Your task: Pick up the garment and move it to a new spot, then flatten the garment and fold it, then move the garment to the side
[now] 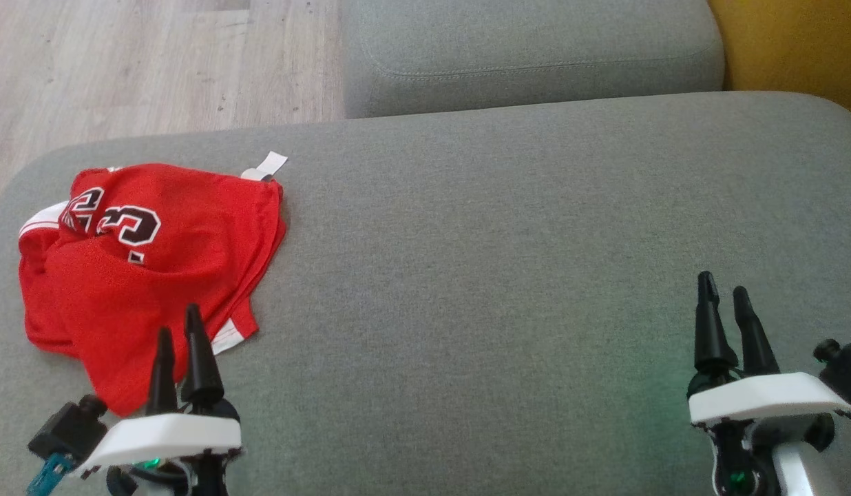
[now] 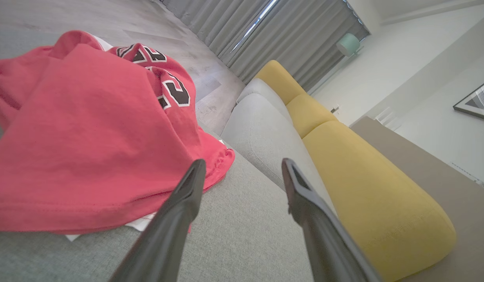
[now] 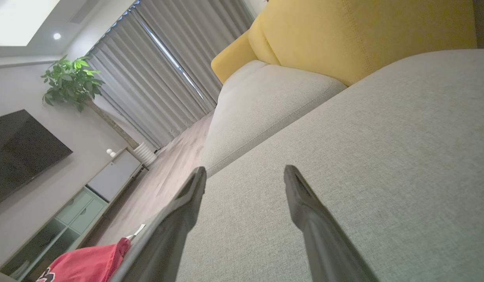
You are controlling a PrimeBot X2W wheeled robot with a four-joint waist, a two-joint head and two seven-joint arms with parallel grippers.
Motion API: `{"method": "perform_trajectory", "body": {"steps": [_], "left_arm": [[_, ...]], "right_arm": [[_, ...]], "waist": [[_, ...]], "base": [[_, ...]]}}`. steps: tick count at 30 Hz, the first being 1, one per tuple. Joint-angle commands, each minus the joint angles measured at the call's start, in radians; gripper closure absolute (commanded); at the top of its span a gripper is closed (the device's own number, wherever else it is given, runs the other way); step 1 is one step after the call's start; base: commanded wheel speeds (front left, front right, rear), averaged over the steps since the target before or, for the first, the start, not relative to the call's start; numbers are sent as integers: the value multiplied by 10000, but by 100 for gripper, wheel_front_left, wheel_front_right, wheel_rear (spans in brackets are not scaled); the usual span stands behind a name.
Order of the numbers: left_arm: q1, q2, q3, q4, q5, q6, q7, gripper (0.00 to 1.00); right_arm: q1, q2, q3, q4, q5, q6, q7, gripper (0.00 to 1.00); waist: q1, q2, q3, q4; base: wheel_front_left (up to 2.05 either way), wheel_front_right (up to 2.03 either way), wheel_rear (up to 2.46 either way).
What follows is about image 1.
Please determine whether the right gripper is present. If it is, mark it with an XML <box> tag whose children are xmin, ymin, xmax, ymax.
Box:
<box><xmin>689</xmin><ymin>271</ymin><xmax>851</xmax><ymax>496</ymax></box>

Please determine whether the red basketball jersey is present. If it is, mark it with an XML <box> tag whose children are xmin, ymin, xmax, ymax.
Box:
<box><xmin>45</xmin><ymin>150</ymin><xmax>288</xmax><ymax>417</ymax></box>

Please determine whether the yellow sofa backrest cushion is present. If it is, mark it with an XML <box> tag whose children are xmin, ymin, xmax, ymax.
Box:
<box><xmin>708</xmin><ymin>0</ymin><xmax>851</xmax><ymax>123</ymax></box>

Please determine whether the teal left camera cable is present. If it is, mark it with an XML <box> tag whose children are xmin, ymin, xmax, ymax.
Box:
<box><xmin>26</xmin><ymin>453</ymin><xmax>72</xmax><ymax>496</ymax></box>

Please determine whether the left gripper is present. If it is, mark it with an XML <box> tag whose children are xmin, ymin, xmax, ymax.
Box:
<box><xmin>76</xmin><ymin>304</ymin><xmax>242</xmax><ymax>496</ymax></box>

